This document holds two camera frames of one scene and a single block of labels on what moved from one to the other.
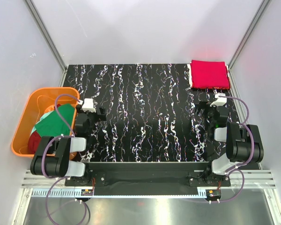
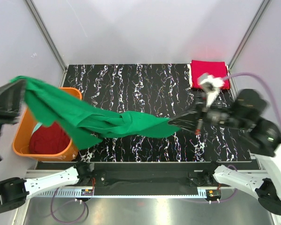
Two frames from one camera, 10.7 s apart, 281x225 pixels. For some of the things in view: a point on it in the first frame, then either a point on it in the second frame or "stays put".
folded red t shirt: x=210 y=75 stays put
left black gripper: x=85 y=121 to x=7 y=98
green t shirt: x=53 y=125 to x=89 y=127
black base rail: x=147 y=178 stays put
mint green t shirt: x=33 y=130 stays put
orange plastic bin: x=42 y=99 stays put
